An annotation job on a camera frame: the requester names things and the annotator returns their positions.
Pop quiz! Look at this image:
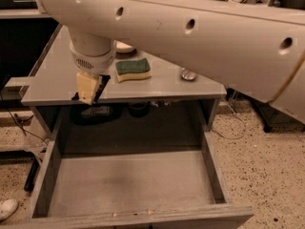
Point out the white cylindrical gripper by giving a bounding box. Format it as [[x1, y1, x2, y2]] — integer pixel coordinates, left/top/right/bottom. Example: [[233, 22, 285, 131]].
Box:
[[69, 29, 116, 105]]

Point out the black rxbar chocolate bar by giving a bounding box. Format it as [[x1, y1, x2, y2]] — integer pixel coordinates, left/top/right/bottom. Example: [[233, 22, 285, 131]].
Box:
[[71, 75, 111, 103]]

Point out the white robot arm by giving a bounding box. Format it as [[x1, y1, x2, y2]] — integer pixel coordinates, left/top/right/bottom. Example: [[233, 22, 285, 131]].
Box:
[[37, 0, 305, 122]]

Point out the grey open top drawer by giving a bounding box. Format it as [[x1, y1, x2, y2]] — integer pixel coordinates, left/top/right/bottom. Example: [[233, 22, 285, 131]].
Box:
[[0, 106, 254, 229]]

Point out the green yellow sponge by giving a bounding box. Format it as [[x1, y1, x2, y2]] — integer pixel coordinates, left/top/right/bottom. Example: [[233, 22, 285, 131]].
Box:
[[115, 58, 152, 82]]

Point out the white paper bowl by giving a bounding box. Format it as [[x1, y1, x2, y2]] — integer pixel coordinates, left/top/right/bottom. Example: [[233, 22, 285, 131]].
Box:
[[116, 41, 135, 53]]

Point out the silver blue drink can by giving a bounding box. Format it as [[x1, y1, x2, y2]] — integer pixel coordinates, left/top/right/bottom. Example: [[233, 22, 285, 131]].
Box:
[[180, 68, 197, 81]]

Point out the white shoe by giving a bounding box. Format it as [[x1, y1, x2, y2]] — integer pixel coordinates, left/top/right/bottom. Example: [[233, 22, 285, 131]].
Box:
[[0, 198, 19, 221]]

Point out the black cable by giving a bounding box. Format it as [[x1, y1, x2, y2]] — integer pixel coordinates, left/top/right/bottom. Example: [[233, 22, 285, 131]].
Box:
[[0, 93, 50, 145]]

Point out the white cable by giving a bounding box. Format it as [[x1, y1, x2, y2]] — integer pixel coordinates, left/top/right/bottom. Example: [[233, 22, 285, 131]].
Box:
[[212, 89, 248, 141]]

